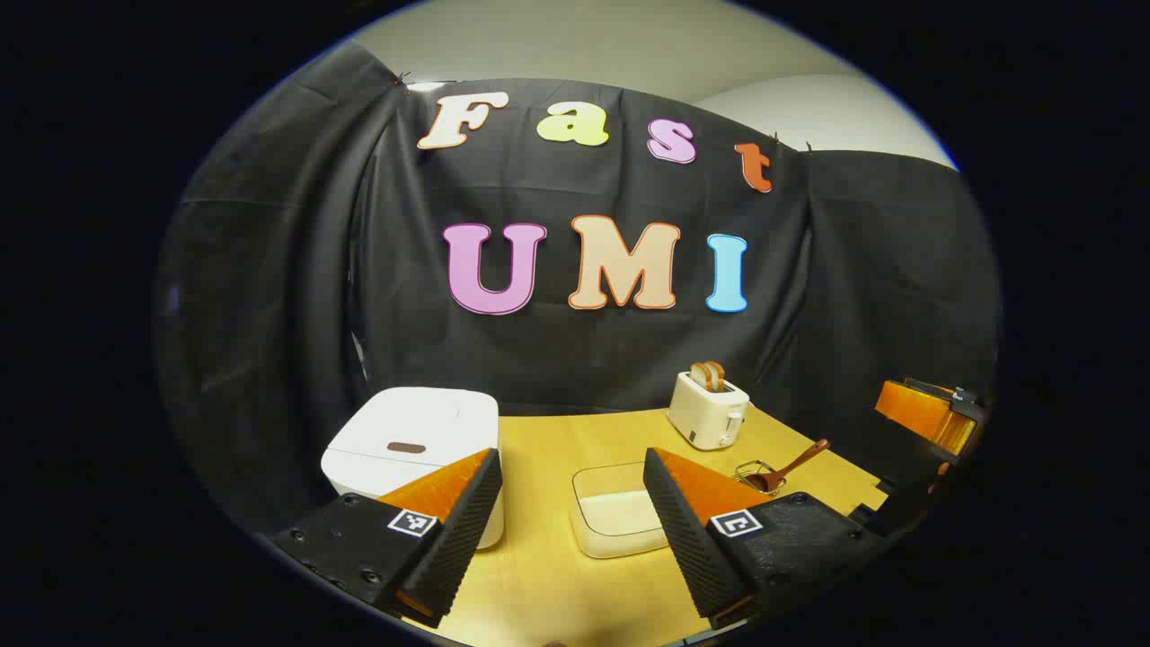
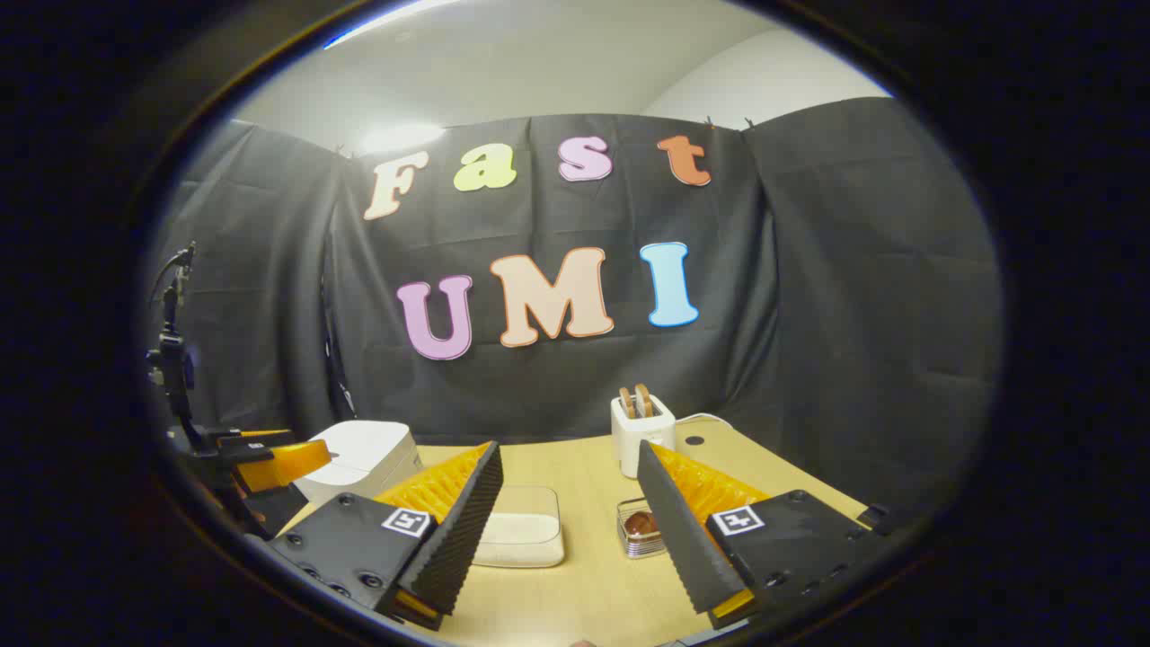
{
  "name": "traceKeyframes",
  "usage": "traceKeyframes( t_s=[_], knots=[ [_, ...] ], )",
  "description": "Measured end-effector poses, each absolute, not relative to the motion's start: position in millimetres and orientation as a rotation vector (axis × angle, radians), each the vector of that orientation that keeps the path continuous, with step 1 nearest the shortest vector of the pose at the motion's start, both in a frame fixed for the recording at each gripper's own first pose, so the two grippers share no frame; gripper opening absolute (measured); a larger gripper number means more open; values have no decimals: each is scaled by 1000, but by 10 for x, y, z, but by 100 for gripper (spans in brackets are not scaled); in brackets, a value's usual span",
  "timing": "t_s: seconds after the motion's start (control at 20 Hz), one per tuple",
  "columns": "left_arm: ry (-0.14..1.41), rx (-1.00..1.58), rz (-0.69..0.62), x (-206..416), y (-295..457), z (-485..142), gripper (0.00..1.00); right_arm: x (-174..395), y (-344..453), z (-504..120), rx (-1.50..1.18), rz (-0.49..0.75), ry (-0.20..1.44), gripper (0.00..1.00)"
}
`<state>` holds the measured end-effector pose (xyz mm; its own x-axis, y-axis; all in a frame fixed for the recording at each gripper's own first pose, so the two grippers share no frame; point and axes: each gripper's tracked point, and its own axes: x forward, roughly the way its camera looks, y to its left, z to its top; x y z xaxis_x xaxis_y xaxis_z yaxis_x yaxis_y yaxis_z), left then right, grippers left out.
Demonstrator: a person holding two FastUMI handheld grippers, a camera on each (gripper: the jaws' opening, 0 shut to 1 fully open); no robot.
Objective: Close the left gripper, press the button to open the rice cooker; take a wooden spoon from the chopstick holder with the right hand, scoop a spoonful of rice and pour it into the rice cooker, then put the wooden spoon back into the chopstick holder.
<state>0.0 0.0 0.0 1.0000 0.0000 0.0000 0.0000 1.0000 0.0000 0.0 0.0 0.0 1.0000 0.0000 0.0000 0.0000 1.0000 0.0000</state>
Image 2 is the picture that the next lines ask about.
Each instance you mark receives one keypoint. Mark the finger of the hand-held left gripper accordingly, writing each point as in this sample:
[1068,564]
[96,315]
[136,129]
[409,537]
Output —
[256,438]
[283,463]

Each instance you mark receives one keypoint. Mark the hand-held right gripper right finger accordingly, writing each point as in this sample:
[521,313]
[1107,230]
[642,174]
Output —
[683,548]

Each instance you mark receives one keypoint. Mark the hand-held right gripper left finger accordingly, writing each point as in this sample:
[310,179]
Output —
[463,539]

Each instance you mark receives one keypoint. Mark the brown wooden spoon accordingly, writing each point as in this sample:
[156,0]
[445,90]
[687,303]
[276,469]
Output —
[640,523]

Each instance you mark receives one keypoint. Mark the white rice cooker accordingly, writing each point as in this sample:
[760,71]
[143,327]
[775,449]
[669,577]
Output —
[364,454]

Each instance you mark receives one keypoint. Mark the clear plastic box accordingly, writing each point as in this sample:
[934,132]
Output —
[526,499]

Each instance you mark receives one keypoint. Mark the white toaster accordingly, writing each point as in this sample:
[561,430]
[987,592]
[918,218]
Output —
[633,440]

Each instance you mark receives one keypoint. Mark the toast bread slice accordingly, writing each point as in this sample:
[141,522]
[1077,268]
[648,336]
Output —
[626,402]
[643,400]

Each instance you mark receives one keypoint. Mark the small black clip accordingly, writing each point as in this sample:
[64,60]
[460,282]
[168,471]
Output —
[879,518]

